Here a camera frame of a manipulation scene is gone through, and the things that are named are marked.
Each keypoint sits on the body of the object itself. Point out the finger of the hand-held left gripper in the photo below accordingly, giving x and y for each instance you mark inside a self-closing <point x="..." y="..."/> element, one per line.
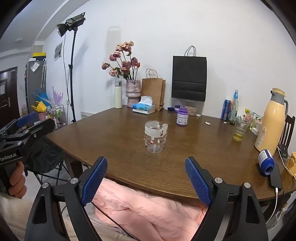
<point x="27" y="119"/>
<point x="41" y="128"/>

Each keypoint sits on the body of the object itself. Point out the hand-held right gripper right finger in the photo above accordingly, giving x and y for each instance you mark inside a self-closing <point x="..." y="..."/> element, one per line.
<point x="198" y="180"/>

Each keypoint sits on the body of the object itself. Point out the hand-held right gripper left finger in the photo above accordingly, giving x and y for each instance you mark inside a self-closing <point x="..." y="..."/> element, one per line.
<point x="94" y="180"/>

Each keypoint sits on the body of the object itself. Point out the clear printed cup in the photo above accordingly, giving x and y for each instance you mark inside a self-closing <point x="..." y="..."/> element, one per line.
<point x="155" y="139"/>

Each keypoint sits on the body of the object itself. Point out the person's left forearm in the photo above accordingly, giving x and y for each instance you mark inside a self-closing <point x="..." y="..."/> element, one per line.
<point x="11" y="213"/>

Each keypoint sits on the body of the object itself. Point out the pink cup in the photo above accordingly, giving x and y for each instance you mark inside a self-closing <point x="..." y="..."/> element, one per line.
<point x="42" y="115"/>

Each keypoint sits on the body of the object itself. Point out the yellow printed cup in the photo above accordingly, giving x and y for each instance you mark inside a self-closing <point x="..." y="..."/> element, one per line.
<point x="291" y="163"/>

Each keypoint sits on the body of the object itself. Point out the person's left hand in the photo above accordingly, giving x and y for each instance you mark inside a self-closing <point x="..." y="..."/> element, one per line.
<point x="17" y="185"/>

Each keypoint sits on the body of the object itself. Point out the white storage cart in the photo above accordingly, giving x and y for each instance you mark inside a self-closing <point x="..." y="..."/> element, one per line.
<point x="57" y="115"/>

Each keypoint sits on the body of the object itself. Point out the blue clothes hangers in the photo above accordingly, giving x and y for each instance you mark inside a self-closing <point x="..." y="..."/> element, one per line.
<point x="42" y="97"/>

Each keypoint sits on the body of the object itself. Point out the dark wooden door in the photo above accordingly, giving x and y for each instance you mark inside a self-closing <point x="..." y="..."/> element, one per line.
<point x="10" y="92"/>

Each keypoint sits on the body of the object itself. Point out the purple clothes hangers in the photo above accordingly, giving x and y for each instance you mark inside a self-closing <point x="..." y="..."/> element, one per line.
<point x="57" y="96"/>

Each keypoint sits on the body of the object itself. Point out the black folding chair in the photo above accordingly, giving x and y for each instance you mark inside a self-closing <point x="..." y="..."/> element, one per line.
<point x="59" y="171"/>

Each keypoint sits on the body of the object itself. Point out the white paper note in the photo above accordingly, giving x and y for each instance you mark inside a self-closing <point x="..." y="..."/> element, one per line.
<point x="2" y="90"/>

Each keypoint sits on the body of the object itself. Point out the grey refrigerator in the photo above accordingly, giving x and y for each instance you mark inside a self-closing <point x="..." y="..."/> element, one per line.
<point x="34" y="78"/>

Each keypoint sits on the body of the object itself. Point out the pink quilted blanket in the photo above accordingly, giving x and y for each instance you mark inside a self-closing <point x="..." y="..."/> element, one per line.
<point x="143" y="213"/>

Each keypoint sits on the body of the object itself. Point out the drinking glass with yellow liquid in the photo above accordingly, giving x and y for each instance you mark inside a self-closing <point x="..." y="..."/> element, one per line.
<point x="239" y="134"/>

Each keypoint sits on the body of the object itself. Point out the purple supplement bottle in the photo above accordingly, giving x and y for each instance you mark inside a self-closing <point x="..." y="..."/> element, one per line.
<point x="182" y="118"/>

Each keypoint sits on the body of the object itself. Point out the yellow box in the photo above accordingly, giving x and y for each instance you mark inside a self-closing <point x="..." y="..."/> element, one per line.
<point x="39" y="55"/>

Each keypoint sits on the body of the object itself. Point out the blue and white bottle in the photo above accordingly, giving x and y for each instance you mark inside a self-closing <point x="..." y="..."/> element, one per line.
<point x="265" y="161"/>

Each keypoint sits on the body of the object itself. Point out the clear snack jar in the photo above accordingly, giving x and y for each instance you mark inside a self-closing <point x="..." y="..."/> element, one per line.
<point x="192" y="110"/>

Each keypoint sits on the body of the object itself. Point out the blue drink can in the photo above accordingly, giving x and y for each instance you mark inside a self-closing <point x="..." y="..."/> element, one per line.
<point x="226" y="110"/>

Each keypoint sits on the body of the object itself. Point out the small purple container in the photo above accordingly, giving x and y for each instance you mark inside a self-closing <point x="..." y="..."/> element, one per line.
<point x="177" y="107"/>

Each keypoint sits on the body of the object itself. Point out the white charger block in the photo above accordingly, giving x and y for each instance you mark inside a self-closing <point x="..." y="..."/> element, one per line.
<point x="255" y="129"/>

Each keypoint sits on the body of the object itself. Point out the studio light on stand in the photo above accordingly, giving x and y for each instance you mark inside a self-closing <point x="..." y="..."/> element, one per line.
<point x="73" y="58"/>

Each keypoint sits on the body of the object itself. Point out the black phone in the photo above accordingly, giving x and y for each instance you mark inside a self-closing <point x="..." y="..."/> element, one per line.
<point x="275" y="177"/>

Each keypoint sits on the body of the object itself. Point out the glass bottle with blue label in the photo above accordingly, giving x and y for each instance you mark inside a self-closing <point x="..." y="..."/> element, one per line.
<point x="234" y="106"/>

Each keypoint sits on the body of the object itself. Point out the white thermos bottle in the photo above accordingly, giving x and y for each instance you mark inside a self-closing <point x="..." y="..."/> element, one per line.
<point x="118" y="97"/>

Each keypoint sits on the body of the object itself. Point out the colourful snack packets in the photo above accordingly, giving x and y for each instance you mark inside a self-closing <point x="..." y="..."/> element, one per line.
<point x="253" y="117"/>

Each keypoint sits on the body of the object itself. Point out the blue tissue box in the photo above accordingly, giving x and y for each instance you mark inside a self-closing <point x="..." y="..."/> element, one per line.
<point x="143" y="107"/>

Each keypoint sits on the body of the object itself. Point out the yellow thermos carafe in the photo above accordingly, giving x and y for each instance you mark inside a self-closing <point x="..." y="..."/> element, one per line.
<point x="270" y="125"/>

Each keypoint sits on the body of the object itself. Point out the pink ceramic vase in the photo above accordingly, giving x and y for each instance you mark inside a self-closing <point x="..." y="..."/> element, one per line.
<point x="133" y="91"/>

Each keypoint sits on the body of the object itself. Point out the brown paper bag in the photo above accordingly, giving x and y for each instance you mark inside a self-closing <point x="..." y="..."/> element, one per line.
<point x="152" y="92"/>

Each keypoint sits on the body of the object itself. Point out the dark wooden chair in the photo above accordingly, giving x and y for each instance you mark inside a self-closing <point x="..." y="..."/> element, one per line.
<point x="288" y="129"/>

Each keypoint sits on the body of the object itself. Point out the black paper bag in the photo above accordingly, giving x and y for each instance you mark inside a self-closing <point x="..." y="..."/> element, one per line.
<point x="189" y="76"/>

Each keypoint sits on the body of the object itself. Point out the dried pink roses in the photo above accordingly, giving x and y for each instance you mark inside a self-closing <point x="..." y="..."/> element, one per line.
<point x="126" y="66"/>

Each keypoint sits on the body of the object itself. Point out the wall picture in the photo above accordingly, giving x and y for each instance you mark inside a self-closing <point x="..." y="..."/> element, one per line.
<point x="58" y="51"/>

